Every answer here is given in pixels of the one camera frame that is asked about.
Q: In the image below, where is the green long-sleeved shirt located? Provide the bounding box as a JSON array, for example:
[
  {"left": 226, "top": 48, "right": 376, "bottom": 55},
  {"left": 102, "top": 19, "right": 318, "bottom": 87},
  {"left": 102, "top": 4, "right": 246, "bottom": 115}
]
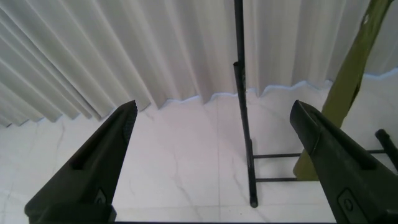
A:
[{"left": 292, "top": 0, "right": 394, "bottom": 182}]

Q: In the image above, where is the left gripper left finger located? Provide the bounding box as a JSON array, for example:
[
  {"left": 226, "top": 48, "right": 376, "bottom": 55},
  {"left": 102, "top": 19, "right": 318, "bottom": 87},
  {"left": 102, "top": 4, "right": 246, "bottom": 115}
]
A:
[{"left": 24, "top": 100, "right": 139, "bottom": 223}]

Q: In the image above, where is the black clothes rack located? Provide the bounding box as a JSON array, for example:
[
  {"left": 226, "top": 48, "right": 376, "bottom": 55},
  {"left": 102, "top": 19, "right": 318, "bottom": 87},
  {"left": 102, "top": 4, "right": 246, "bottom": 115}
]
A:
[{"left": 233, "top": 0, "right": 398, "bottom": 208}]

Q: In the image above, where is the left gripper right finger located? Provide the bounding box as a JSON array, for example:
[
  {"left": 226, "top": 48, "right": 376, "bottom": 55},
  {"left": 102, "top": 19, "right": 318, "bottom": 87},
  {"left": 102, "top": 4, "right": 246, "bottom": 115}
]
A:
[{"left": 289, "top": 99, "right": 398, "bottom": 223}]

